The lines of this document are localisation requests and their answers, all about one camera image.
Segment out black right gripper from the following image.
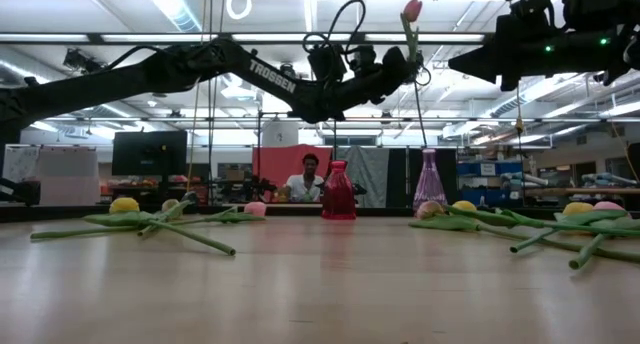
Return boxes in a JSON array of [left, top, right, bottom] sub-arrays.
[[448, 29, 571, 93]]

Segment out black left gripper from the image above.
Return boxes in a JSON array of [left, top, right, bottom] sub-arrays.
[[329, 44, 419, 118]]

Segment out yellow artificial tulip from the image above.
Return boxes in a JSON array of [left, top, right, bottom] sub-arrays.
[[444, 199, 640, 238], [108, 197, 237, 257]]

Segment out pale pink artificial tulip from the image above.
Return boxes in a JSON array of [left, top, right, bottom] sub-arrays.
[[135, 197, 194, 237]]

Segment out purple glass vase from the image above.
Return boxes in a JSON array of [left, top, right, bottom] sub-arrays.
[[412, 148, 448, 215]]

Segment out red glass vase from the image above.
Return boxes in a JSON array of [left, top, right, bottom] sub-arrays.
[[320, 159, 358, 221]]

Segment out blue storage bins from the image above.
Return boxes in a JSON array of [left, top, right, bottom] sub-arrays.
[[457, 161, 524, 205]]

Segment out black curtain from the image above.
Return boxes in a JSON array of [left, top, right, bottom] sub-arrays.
[[388, 147, 459, 209]]

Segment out grey cloth backdrop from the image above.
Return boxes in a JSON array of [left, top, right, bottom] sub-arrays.
[[344, 146, 390, 209]]

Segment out person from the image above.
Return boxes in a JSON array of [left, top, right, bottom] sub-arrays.
[[278, 152, 326, 204]]

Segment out red cloth backdrop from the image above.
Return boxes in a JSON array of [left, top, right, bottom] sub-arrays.
[[252, 144, 334, 203]]

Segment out wooden workbench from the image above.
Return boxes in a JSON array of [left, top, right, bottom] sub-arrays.
[[524, 186, 640, 198]]

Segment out black monitor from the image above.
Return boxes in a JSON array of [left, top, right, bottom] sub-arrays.
[[111, 130, 189, 177]]

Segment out pale pink board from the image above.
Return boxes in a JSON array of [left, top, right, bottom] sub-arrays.
[[38, 146, 100, 207]]

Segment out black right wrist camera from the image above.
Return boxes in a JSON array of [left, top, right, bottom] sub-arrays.
[[507, 0, 556, 33]]

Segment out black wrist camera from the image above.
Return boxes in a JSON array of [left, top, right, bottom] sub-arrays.
[[507, 0, 556, 33], [306, 42, 347, 84]]

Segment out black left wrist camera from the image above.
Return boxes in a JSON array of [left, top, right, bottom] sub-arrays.
[[306, 42, 347, 84]]

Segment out black aluminium table frame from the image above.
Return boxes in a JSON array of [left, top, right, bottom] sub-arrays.
[[0, 203, 640, 223]]

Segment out white hanging ring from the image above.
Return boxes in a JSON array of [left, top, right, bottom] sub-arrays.
[[225, 0, 253, 21]]

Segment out black ceiling camera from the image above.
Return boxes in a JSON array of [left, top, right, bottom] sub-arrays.
[[62, 47, 106, 75]]

